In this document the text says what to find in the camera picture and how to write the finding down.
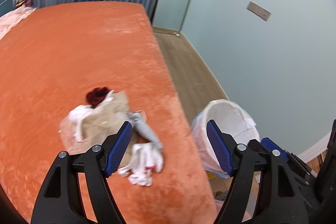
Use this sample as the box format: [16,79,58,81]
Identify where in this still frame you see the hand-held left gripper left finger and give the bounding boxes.
[31,121,133,224]

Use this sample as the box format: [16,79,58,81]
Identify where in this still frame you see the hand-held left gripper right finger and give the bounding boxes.
[206,119,309,224]

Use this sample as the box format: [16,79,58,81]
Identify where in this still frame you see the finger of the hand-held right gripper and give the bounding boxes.
[248,137,319,188]

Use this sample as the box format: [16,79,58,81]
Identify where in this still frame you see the white tissue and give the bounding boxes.
[118,143,165,187]

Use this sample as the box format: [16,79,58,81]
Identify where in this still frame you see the grey wrapper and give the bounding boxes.
[127,112,163,149]

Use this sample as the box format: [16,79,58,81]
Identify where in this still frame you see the brown paper bag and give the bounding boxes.
[80,91,133,161]

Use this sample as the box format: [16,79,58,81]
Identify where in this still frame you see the round bin with white liner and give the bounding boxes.
[191,99,260,178]

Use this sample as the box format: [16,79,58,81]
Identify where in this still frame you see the pinkish white wrapper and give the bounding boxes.
[68,105,93,143]

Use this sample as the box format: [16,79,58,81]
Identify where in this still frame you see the clear plastic bag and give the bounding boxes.
[60,108,147,157]

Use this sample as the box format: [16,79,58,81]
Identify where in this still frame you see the dark red scrunchie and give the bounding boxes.
[86,87,111,107]

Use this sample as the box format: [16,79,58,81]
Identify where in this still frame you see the orange plush bed blanket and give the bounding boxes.
[0,1,218,224]

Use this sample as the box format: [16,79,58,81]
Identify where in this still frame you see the pink quilt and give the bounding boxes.
[0,7,37,39]

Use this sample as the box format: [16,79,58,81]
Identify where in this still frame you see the small stuffed toy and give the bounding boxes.
[14,0,33,9]

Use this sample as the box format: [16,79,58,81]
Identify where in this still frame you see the wall socket panel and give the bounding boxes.
[247,1,272,21]

